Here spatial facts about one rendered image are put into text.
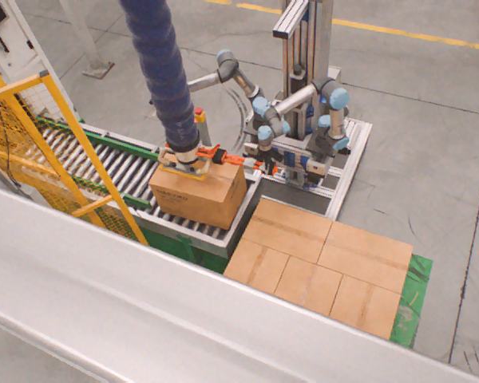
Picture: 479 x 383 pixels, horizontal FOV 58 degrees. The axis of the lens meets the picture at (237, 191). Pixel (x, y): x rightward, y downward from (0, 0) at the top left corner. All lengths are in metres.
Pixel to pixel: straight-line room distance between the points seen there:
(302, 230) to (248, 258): 0.47
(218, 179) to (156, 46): 1.19
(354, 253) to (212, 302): 3.04
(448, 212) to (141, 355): 4.11
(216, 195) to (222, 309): 2.82
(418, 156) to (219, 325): 4.40
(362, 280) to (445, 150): 1.99
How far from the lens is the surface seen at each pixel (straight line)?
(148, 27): 2.28
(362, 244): 3.33
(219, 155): 2.89
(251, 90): 3.21
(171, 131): 2.75
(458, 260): 4.08
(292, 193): 3.93
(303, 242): 3.29
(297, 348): 0.25
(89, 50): 5.84
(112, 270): 0.28
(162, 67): 2.41
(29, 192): 2.43
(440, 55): 5.79
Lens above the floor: 3.45
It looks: 55 degrees down
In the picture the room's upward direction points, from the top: 10 degrees counter-clockwise
